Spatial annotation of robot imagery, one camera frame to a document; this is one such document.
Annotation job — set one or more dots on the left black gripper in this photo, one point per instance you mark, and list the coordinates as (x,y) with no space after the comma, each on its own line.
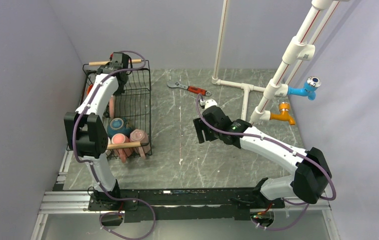
(119,91)

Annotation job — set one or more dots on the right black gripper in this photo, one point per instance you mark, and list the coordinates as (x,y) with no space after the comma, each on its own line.
(200,126)

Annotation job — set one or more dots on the beige pink plate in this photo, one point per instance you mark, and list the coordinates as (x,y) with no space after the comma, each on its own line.
(111,107)

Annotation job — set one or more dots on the black wire dish rack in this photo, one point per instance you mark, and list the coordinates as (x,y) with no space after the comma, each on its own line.
(134,105)

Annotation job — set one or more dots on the dark brown bowl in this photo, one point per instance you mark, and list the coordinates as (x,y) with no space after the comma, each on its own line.
(119,125)

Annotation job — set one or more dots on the light pink mug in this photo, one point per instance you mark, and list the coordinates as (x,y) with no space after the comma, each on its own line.
(140,136)

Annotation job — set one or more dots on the orange bowl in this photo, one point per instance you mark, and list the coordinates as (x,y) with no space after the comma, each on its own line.
(89,88)

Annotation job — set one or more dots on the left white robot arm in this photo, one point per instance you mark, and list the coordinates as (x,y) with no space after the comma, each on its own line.
(85,131)

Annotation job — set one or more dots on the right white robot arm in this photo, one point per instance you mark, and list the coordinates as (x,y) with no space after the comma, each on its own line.
(309,173)

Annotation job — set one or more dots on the orange faucet tap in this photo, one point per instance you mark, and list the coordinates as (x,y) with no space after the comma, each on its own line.
(284,114)

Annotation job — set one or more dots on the blue faucet tap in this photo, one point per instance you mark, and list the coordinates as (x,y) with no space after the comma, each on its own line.
(308,90)

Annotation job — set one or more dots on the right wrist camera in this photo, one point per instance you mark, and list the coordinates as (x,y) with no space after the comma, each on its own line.
(207,103)

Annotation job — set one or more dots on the red handled adjustable wrench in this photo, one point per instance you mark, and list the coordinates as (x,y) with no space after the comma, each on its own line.
(192,89)

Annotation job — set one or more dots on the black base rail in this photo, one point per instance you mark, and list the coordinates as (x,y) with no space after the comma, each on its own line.
(238,204)

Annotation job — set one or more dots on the white pvc pipe frame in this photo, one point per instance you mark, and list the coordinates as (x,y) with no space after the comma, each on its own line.
(274,34)

